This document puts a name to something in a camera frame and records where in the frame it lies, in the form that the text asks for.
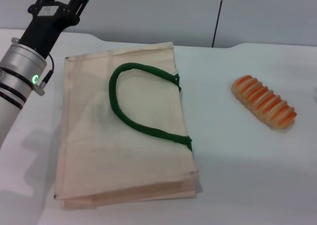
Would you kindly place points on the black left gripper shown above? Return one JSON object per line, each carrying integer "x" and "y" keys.
{"x": 40, "y": 29}

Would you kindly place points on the thin dark background pole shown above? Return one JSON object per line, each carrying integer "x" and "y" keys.
{"x": 218, "y": 16}

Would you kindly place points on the orange striped bread loaf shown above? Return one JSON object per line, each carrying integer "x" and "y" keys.
{"x": 265, "y": 102}

